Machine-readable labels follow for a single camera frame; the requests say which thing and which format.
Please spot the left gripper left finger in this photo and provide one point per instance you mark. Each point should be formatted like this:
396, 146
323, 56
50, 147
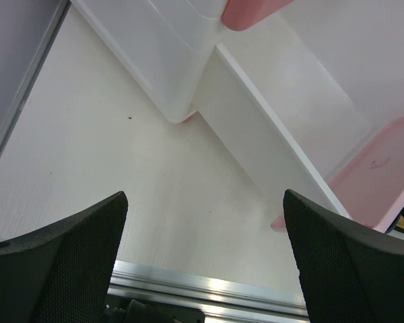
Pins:
61, 272

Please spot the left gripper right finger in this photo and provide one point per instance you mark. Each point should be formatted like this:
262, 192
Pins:
347, 272

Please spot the light pink drawer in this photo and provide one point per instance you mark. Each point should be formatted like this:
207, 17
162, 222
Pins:
312, 99

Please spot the dark pink drawer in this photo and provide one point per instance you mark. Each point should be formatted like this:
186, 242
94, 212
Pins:
240, 15

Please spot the white plastic shoe cabinet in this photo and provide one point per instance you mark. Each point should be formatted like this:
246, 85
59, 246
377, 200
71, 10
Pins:
164, 45

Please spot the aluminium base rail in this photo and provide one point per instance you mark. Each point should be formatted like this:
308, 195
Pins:
219, 300

